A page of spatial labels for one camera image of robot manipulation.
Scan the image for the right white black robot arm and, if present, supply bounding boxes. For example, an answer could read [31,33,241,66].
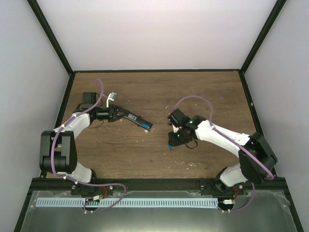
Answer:
[168,109,278,195]

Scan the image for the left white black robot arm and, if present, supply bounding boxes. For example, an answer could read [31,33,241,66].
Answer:
[39,92,127,195]

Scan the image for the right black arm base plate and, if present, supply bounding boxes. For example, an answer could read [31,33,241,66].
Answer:
[200,185,244,197]

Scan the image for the purple cable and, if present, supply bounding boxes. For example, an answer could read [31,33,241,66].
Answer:
[173,95,275,213]
[51,78,127,214]

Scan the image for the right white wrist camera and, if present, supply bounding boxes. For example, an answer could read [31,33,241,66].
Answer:
[168,121,179,133]

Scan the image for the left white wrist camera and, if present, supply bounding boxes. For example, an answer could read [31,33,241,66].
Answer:
[106,92,117,108]

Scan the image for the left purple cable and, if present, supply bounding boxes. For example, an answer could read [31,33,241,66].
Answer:
[51,78,127,214]

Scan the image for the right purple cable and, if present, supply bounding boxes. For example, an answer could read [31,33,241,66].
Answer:
[173,95,275,213]

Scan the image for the black aluminium frame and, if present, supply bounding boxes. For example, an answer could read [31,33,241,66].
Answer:
[14,0,303,232]

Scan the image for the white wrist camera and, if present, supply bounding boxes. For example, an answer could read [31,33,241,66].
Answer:
[168,121,179,133]
[106,92,117,108]

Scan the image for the clear plastic sheet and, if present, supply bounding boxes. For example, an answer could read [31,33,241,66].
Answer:
[21,190,296,232]

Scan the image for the light blue slotted cable duct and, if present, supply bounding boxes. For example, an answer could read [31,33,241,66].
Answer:
[35,198,218,208]

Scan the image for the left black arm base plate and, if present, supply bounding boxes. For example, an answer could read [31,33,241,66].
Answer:
[70,185,113,197]

